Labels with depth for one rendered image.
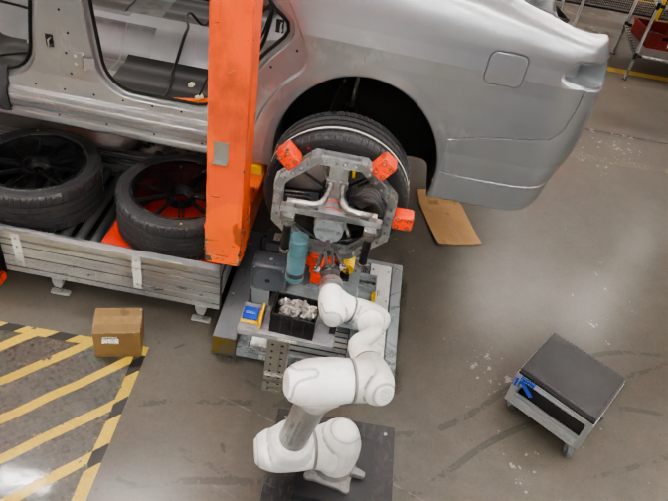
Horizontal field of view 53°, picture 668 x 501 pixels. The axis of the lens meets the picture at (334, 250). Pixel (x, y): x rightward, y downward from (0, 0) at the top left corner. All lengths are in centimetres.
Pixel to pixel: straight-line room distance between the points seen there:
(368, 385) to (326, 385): 12
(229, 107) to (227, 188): 38
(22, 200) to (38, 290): 51
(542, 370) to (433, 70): 146
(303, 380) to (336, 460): 67
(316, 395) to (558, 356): 173
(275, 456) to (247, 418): 79
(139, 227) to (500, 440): 204
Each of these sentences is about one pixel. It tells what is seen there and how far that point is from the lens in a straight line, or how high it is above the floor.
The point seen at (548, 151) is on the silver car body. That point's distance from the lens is 327.
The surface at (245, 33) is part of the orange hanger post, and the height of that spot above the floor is 165.
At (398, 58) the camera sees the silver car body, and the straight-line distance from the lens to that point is 299.
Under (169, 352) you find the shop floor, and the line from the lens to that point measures 344.
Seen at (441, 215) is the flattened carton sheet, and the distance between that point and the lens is 451.
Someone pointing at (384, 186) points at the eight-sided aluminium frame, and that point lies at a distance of 285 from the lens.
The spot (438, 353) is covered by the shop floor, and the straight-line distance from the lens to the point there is 363.
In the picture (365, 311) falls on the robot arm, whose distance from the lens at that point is 248.
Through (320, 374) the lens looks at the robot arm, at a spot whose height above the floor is 116.
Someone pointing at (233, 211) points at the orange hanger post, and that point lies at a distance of 290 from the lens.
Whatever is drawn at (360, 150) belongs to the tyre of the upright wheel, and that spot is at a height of 113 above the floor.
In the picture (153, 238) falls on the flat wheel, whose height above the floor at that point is 42.
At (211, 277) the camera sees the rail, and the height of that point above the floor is 34.
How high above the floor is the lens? 266
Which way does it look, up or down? 41 degrees down
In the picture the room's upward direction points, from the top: 11 degrees clockwise
